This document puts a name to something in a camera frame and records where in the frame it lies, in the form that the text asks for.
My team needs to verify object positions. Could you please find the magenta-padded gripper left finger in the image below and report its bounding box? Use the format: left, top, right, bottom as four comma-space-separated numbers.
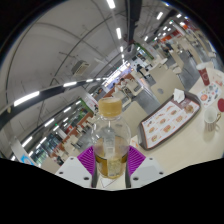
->
54, 145, 98, 189

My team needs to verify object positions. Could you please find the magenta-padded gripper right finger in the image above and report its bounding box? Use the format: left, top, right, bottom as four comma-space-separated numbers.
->
125, 145, 165, 189

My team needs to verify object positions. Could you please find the clear bottle with yellow drink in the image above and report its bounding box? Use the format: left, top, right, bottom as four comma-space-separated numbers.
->
91, 97, 132, 180

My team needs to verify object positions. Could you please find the beige chair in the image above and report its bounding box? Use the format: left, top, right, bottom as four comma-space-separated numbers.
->
124, 100, 150, 135
149, 68, 186, 105

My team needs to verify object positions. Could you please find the printed paper tray liner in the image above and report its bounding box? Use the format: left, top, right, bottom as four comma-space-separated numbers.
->
141, 99, 200, 148

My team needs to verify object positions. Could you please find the wrapped food piece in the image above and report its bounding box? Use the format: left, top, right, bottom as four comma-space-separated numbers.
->
184, 103, 195, 114

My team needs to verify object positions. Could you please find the beige chairs group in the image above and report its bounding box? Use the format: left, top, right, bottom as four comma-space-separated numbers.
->
39, 29, 221, 168

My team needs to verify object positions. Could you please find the white paper napkin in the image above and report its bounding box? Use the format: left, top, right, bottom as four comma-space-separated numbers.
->
172, 88, 186, 104

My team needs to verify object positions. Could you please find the ceiling lights group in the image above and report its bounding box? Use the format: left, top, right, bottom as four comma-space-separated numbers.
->
11, 0, 188, 158

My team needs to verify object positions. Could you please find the ceiling air conditioner unit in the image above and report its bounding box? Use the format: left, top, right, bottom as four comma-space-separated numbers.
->
71, 60, 90, 76

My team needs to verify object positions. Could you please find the red paper cup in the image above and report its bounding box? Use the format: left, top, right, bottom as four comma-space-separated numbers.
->
195, 62, 212, 87

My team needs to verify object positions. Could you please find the white patterned mug, gold handle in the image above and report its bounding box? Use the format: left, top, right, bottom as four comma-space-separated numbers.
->
203, 106, 222, 133

